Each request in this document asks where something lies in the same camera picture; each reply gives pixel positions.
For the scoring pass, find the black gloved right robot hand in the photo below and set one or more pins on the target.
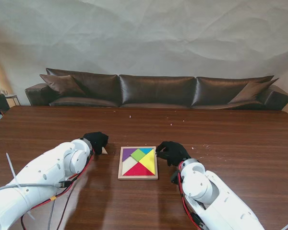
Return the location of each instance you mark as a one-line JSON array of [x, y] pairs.
[[175, 153]]

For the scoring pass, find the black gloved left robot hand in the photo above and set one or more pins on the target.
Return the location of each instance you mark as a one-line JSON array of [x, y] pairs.
[[97, 141]]

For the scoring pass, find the small beige tangram triangle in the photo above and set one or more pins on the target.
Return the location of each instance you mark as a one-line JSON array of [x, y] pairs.
[[104, 151]]

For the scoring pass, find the large yellow tangram triangle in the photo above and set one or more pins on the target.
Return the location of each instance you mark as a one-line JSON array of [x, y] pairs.
[[149, 161]]

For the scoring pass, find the small blue tangram triangle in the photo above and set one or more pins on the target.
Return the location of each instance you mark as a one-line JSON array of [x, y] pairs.
[[147, 150]]

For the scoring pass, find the purple tangram triangle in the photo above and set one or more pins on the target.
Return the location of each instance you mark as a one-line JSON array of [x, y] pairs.
[[126, 153]]

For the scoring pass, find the green tangram square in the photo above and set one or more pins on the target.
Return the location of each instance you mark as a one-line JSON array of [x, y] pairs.
[[138, 154]]

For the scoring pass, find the light wooden square tray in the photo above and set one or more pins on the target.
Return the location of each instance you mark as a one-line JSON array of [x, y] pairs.
[[128, 165]]

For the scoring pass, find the large red tangram triangle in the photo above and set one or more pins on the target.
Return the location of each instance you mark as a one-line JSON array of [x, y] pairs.
[[139, 170]]

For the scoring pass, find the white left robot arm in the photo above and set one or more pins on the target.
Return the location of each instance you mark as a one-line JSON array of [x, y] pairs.
[[43, 177]]

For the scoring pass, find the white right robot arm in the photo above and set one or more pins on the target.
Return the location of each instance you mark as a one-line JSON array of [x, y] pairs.
[[206, 196]]

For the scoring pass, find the dark brown leather sofa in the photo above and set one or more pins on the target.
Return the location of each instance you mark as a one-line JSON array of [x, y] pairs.
[[156, 91]]

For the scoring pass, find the brown throw cushion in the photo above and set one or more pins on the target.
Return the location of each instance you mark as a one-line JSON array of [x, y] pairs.
[[62, 85], [250, 92]]

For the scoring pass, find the small metal side table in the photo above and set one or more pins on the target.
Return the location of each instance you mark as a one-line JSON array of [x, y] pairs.
[[12, 96]]

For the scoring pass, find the white crumpled backdrop sheet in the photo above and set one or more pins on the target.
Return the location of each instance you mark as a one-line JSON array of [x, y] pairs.
[[144, 36]]

